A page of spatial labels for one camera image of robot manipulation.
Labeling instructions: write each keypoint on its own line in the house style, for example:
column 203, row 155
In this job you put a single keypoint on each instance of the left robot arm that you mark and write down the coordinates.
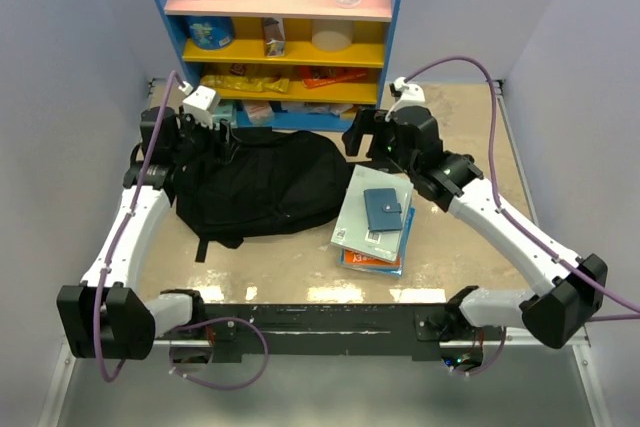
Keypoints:
column 103, row 316

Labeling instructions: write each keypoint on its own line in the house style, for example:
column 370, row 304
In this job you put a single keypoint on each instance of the pink tissue pack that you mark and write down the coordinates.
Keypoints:
column 256, row 113

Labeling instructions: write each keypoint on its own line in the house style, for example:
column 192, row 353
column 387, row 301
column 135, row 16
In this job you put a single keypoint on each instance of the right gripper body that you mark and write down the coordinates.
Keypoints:
column 400, row 157

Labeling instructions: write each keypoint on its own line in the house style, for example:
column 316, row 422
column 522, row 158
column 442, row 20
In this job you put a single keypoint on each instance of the blue orange book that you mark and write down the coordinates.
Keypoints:
column 352, row 257

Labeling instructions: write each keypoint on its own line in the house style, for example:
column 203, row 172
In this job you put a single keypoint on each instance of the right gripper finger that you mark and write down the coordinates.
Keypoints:
column 363, row 124
column 374, row 149

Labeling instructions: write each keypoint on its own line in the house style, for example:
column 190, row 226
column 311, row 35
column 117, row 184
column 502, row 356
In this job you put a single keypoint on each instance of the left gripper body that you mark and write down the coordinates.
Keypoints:
column 197, row 140

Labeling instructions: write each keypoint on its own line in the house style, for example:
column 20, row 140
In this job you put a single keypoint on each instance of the white wrapped packs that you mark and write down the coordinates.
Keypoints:
column 335, row 109

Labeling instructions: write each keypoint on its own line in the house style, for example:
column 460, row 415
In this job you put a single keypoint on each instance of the small carton box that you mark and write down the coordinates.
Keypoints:
column 274, row 37

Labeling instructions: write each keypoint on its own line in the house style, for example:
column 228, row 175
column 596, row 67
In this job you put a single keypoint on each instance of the blue children's book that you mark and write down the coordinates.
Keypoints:
column 390, row 270

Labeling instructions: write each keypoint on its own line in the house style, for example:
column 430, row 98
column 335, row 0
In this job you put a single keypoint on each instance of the teal tissue pack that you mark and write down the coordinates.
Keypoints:
column 226, row 111

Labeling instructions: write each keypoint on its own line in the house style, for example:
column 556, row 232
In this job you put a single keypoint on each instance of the blue wallet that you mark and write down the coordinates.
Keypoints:
column 384, row 212

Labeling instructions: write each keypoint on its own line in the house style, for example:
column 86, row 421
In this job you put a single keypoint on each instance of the blue shelf unit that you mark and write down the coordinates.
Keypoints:
column 314, row 62

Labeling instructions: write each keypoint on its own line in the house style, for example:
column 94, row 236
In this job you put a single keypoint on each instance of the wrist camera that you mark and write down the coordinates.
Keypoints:
column 406, row 94
column 201, row 104

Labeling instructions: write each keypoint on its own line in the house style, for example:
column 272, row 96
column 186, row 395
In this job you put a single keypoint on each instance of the white round container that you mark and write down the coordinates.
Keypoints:
column 331, row 35

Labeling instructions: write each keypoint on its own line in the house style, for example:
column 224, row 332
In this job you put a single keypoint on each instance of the yellow soap pack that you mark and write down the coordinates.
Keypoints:
column 350, row 114

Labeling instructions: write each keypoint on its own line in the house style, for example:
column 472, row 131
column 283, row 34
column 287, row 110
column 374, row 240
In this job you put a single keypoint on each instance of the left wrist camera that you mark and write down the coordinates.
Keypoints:
column 201, row 104

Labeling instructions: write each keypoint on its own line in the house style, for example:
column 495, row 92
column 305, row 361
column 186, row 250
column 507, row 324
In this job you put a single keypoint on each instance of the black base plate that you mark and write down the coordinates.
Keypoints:
column 422, row 332

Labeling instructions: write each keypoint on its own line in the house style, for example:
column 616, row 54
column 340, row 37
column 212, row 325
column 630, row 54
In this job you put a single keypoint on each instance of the yellow chips bag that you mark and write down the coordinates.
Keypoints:
column 253, row 78

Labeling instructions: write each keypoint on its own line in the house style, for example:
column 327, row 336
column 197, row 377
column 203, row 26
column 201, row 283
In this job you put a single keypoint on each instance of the orange snack box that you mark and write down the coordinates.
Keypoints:
column 313, row 77

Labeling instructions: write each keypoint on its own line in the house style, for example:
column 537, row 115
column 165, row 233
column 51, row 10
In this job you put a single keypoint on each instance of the blue round can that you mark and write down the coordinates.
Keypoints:
column 211, row 32

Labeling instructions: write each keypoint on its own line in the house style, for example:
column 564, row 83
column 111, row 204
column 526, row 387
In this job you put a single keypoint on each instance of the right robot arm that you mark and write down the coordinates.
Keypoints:
column 564, row 288

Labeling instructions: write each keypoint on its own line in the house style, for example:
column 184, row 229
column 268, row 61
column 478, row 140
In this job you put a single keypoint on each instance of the black backpack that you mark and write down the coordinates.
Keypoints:
column 259, row 183

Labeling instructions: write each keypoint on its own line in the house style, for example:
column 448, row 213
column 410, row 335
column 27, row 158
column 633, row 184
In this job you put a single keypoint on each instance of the grey-green notebook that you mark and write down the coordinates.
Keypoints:
column 351, row 231

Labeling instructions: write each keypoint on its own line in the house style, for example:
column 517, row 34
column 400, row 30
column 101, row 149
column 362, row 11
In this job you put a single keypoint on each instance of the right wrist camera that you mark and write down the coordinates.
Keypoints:
column 406, row 94

